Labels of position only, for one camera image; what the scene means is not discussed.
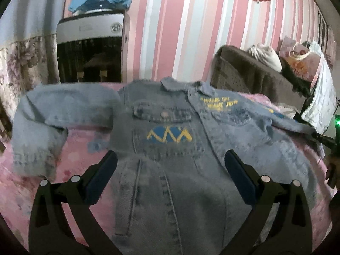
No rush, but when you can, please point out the dark brown blanket covered furniture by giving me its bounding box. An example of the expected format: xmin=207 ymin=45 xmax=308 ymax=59
xmin=210 ymin=45 xmax=306 ymax=111

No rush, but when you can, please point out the blue denim jacket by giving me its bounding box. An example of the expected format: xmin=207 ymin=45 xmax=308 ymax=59
xmin=11 ymin=76 xmax=326 ymax=255

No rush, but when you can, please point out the white floral quilt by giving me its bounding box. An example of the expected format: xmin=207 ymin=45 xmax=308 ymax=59
xmin=301 ymin=40 xmax=336 ymax=134

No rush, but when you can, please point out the pink floral bed sheet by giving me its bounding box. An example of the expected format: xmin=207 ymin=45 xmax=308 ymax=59
xmin=0 ymin=81 xmax=336 ymax=253

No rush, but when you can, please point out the silver black water dispenser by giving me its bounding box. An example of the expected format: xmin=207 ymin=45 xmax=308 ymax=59
xmin=56 ymin=9 xmax=130 ymax=83

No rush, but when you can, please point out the pink floral gift bag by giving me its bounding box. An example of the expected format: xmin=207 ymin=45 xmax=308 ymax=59
xmin=279 ymin=36 xmax=321 ymax=88

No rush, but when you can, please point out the white folded garment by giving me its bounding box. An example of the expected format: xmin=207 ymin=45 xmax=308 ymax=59
xmin=247 ymin=43 xmax=282 ymax=72

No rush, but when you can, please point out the black garment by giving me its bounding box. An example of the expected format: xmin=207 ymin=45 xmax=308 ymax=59
xmin=279 ymin=57 xmax=311 ymax=98

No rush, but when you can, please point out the floral beige curtain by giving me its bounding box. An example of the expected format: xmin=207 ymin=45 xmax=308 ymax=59
xmin=1 ymin=0 xmax=65 ymax=151

